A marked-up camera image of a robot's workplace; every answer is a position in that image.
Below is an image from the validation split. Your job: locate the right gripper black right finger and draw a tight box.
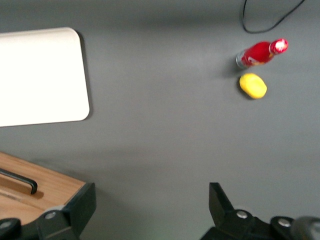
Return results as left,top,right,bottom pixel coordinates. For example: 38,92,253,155
199,182,256,240

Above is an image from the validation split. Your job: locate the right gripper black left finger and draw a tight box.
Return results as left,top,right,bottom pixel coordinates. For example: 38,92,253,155
37,182,97,240

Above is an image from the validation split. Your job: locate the red coke bottle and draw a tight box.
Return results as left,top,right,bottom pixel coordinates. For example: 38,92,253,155
235,38,289,70

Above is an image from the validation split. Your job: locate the white rectangular plastic tray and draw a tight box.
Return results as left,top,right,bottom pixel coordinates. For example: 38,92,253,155
0,26,90,128

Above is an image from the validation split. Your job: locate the wooden two-drawer cabinet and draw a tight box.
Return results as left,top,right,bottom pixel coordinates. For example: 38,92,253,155
0,151,88,222

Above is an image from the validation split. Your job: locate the yellow lemon-shaped object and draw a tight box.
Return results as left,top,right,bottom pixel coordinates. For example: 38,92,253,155
239,72,268,100

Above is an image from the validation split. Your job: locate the black metal drawer handle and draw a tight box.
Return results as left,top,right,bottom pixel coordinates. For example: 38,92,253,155
0,167,38,195

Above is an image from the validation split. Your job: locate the thin black loose cable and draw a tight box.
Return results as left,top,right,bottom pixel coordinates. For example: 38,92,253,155
241,0,307,34

